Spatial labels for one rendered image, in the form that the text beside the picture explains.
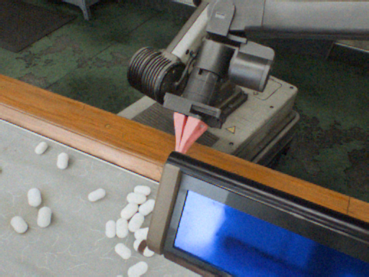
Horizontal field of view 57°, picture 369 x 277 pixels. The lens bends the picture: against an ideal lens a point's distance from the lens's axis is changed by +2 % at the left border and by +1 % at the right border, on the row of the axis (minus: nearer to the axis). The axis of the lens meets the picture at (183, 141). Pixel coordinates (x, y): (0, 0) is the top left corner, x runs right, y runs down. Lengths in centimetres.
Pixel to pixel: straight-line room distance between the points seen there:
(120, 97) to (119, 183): 144
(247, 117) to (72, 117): 65
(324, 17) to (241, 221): 41
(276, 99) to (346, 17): 78
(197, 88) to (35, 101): 46
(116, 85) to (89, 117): 140
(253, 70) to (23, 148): 52
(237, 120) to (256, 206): 100
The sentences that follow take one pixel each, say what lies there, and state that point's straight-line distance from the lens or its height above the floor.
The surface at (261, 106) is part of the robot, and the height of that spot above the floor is 48.
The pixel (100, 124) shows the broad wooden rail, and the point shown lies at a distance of 78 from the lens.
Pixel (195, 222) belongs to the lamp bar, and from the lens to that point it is 24.
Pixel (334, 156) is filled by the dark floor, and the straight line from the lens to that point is 187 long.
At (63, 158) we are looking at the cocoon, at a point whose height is 76.
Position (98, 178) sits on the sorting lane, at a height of 74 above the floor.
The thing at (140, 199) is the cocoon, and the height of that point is 76.
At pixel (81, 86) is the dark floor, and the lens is 224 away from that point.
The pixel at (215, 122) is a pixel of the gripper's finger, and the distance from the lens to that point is 59.
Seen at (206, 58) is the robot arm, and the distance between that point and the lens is 57.
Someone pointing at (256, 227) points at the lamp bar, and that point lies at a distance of 22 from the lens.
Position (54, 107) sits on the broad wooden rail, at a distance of 86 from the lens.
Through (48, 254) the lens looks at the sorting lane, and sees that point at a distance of 64.
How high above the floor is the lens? 128
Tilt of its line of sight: 46 degrees down
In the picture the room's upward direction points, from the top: straight up
